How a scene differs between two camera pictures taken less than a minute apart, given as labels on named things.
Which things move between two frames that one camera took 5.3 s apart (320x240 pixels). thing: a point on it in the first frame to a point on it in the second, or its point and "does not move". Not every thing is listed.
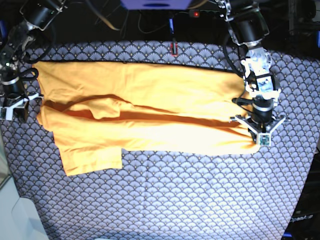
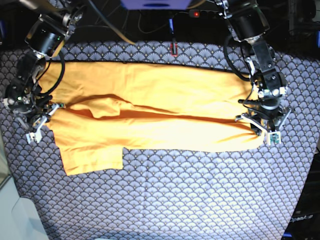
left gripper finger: (17, 112) to (36, 135)
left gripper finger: (37, 95) to (58, 105)
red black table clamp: (172, 49) does not move
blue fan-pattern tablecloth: (167, 196) does not move
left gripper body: (13, 87) to (33, 107)
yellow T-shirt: (98, 109) does not move
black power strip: (204, 13) does not move
